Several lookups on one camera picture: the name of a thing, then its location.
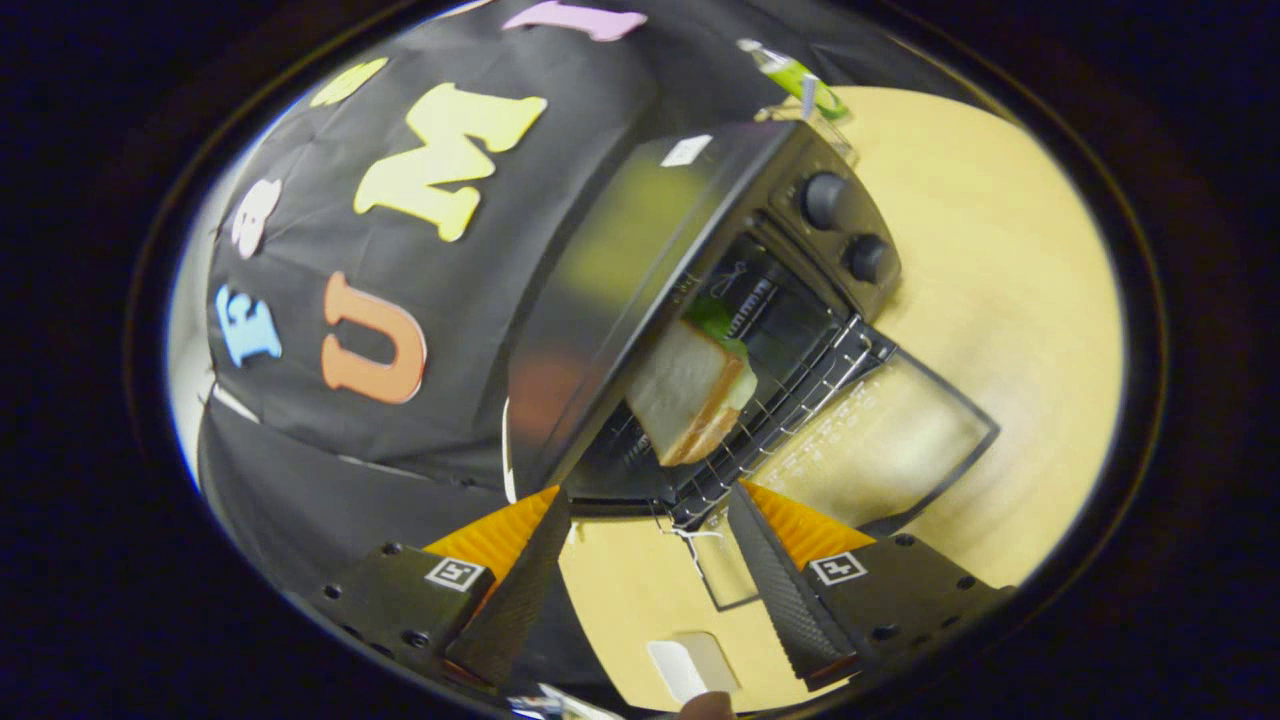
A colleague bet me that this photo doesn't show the black toaster oven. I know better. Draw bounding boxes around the black toaster oven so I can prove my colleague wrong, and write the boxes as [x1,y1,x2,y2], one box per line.
[505,120,1001,611]

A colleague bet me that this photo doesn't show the clear glass cup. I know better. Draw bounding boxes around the clear glass cup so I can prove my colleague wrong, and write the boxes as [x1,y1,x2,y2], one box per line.
[755,95,861,166]

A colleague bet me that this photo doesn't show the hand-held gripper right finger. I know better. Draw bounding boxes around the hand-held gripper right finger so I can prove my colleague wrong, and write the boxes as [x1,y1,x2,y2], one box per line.
[726,481,1016,691]

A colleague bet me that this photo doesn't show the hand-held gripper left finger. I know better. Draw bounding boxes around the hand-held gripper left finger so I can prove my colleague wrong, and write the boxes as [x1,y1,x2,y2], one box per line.
[305,487,573,691]

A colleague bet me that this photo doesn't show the green label plastic bottle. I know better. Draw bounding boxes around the green label plastic bottle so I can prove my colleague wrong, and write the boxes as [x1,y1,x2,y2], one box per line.
[737,38,851,121]

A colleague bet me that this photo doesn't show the sandwich with lettuce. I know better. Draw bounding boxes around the sandwich with lettuce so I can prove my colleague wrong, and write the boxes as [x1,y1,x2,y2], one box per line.
[625,295,759,468]

